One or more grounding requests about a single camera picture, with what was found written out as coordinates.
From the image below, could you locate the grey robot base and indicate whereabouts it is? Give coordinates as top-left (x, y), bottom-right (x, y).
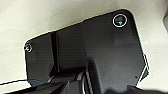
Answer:
top-left (23, 8), bottom-right (151, 94)

